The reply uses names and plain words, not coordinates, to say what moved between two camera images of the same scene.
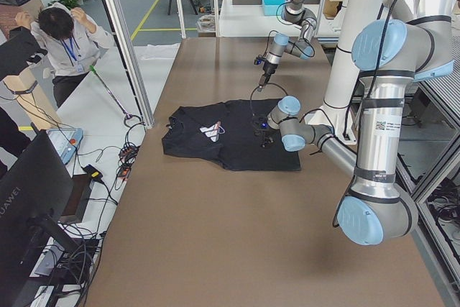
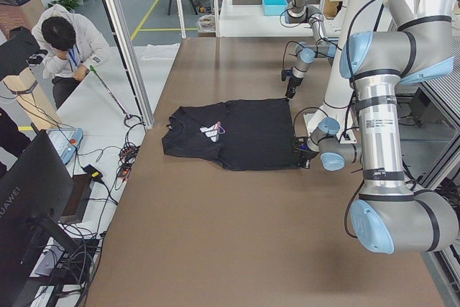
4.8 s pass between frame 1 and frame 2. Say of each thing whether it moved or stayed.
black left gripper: moved
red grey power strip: stayed
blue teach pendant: stayed
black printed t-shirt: stayed
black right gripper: moved
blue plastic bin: stayed
